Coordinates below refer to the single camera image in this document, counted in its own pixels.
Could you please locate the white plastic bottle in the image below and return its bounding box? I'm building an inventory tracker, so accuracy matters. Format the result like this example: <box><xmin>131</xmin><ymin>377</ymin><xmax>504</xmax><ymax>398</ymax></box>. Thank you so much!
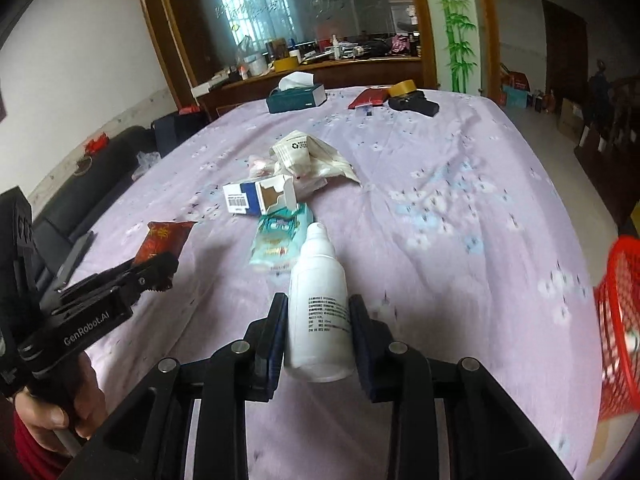
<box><xmin>284</xmin><ymin>222</ymin><xmax>355</xmax><ymax>382</ymax></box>

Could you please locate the left hand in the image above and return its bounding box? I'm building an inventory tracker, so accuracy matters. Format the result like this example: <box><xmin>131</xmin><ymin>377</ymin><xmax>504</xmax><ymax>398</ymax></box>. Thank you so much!
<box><xmin>13</xmin><ymin>352</ymin><xmax>108</xmax><ymax>457</ymax></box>

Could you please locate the red foil snack packet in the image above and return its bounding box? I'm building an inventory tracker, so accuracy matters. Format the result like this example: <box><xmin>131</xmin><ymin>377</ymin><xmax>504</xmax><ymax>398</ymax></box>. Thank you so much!
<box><xmin>134</xmin><ymin>221</ymin><xmax>195</xmax><ymax>264</ymax></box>

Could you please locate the black sofa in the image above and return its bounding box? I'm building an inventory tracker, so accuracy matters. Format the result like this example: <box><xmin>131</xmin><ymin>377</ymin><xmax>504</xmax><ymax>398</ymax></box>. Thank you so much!
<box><xmin>32</xmin><ymin>126</ymin><xmax>156</xmax><ymax>294</ymax></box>

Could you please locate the teal wet wipes pack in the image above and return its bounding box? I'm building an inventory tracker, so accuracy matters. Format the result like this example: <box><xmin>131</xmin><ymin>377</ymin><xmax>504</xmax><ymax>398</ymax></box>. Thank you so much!
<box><xmin>250</xmin><ymin>204</ymin><xmax>314</xmax><ymax>273</ymax></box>

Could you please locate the white blue barcode box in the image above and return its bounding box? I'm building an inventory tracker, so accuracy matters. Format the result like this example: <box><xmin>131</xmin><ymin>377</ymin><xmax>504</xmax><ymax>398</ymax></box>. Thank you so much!
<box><xmin>222</xmin><ymin>174</ymin><xmax>298</xmax><ymax>217</ymax></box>

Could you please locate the crumpled white plastic bag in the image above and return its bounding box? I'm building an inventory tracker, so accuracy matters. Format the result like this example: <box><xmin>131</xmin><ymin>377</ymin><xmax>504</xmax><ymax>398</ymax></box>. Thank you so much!
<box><xmin>248</xmin><ymin>155</ymin><xmax>277</xmax><ymax>179</ymax></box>

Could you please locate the crumpled beige paper bag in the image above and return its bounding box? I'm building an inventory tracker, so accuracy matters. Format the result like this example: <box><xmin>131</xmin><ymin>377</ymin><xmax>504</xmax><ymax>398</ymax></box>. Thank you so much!
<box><xmin>270</xmin><ymin>130</ymin><xmax>360</xmax><ymax>183</ymax></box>

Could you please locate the red plastic mesh basket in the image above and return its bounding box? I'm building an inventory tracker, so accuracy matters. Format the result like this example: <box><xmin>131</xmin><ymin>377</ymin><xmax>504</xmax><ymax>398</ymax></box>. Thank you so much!
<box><xmin>594</xmin><ymin>235</ymin><xmax>639</xmax><ymax>420</ymax></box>

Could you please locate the lilac floral tablecloth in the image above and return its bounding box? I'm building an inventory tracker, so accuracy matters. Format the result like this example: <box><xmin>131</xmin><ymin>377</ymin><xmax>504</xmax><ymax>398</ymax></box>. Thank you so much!
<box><xmin>76</xmin><ymin>89</ymin><xmax>601</xmax><ymax>476</ymax></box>

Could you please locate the teal tissue box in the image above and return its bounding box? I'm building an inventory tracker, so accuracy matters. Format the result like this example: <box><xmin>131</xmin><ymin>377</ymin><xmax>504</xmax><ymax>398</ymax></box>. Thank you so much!
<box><xmin>266</xmin><ymin>72</ymin><xmax>326</xmax><ymax>114</ymax></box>

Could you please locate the yellow round tin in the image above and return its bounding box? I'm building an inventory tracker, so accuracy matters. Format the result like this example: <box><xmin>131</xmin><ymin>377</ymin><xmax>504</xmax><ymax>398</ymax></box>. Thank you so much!
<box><xmin>272</xmin><ymin>56</ymin><xmax>299</xmax><ymax>73</ymax></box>

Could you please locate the red packet near tape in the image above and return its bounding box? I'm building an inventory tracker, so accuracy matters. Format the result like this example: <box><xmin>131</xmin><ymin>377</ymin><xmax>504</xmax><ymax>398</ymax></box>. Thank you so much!
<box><xmin>347</xmin><ymin>88</ymin><xmax>390</xmax><ymax>110</ymax></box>

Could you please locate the wooden sideboard shelf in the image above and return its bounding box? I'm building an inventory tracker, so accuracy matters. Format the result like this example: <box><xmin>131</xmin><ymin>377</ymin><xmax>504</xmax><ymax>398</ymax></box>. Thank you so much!
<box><xmin>196</xmin><ymin>56</ymin><xmax>438</xmax><ymax>120</ymax></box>

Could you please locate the black device on table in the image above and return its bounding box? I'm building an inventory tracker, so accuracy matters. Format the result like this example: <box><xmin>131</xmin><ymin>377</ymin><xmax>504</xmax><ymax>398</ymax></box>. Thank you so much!
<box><xmin>388</xmin><ymin>90</ymin><xmax>439</xmax><ymax>117</ymax></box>

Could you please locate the brown tape roll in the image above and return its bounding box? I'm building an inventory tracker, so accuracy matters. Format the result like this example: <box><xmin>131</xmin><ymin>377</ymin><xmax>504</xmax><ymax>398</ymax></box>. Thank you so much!
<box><xmin>388</xmin><ymin>79</ymin><xmax>416</xmax><ymax>98</ymax></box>

